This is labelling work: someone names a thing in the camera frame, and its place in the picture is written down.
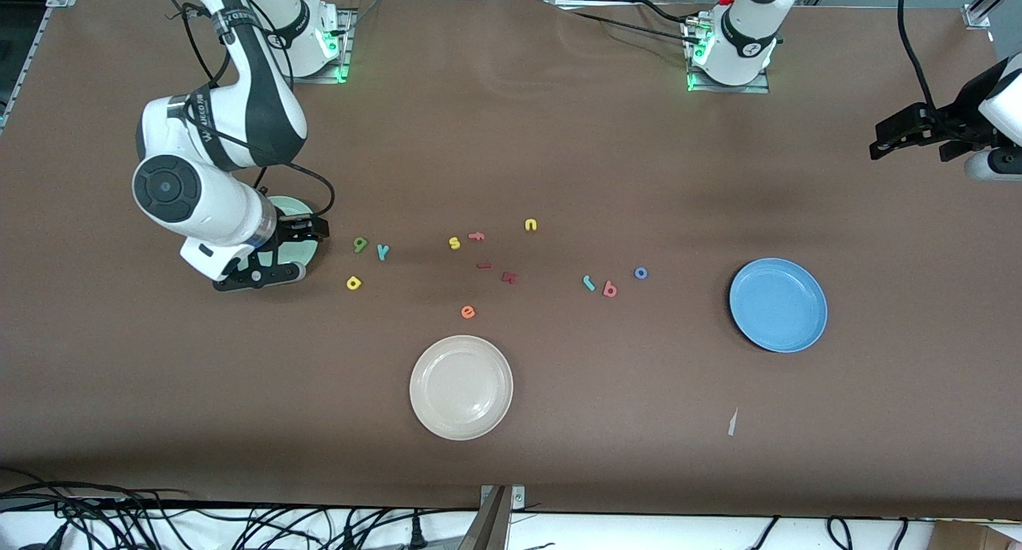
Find brown cardboard box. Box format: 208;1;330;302
930;520;1022;550

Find aluminium corner profile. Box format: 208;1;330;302
962;0;1022;30

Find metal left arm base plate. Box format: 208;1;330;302
685;15;771;94

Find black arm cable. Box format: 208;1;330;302
164;0;335;220
897;0;937;108

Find tangled black floor cables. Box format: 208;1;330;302
0;466;480;550

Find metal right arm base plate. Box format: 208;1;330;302
266;7;354;84

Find black base cable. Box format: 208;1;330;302
559;0;703;46

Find beige white plate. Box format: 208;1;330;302
410;335;514;441

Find blue plate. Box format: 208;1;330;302
729;258;828;353

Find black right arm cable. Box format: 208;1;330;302
164;0;335;220

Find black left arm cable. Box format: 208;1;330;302
897;0;937;108

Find black looped floor cables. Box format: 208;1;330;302
751;515;911;550

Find light green plate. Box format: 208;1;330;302
254;196;320;273

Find metal table edge bracket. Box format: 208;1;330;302
477;485;528;550

